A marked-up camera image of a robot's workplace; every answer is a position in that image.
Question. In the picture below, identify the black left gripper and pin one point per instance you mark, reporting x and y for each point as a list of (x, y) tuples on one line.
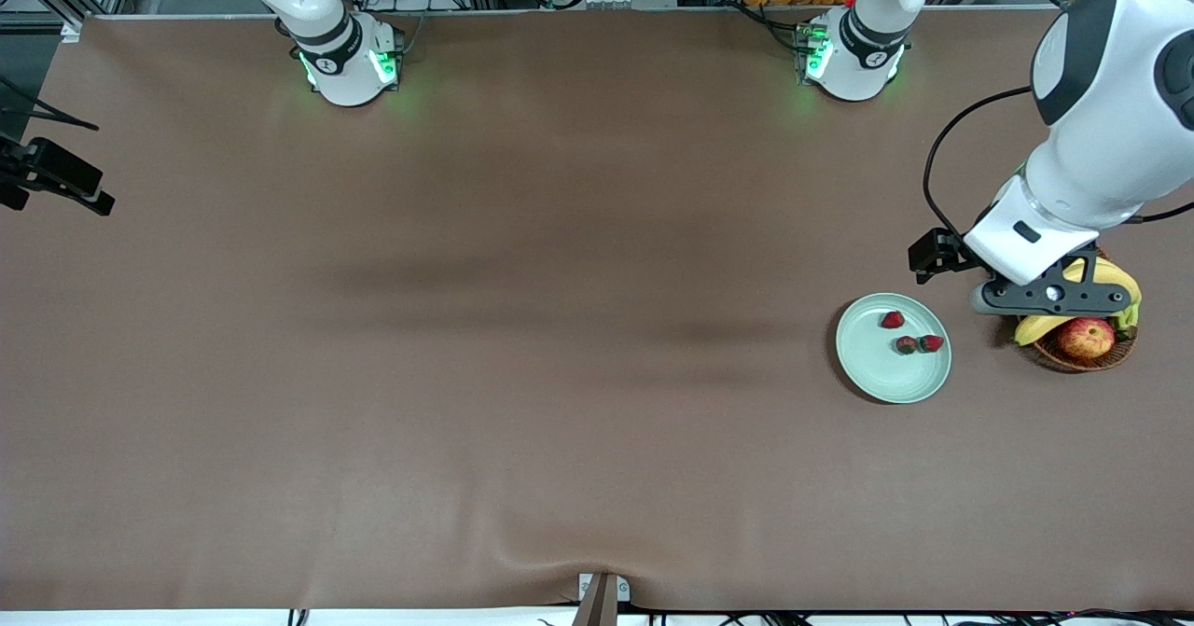
[(960, 255)]

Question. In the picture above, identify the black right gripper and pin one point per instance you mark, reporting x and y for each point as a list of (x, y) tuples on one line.
[(19, 171)]

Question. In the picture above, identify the red strawberry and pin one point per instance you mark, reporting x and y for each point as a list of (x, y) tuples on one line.
[(893, 319), (905, 344), (931, 342)]

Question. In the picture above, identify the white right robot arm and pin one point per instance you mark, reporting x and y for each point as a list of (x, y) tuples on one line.
[(345, 76)]

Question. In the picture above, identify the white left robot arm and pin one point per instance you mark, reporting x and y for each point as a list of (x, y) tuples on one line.
[(1119, 94)]

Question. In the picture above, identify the light green round plate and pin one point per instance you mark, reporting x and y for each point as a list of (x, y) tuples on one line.
[(877, 374)]

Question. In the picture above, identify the yellow banana bunch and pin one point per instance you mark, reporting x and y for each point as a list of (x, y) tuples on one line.
[(1035, 329)]

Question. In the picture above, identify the brown wicker basket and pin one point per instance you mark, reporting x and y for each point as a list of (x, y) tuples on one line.
[(1063, 362)]

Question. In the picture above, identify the red apple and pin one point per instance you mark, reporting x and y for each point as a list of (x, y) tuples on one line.
[(1087, 339)]

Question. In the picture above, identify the large table cover mat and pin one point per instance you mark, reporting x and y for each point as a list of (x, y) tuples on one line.
[(597, 234)]

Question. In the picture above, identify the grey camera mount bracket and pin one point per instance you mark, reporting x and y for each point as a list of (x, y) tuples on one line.
[(602, 607)]

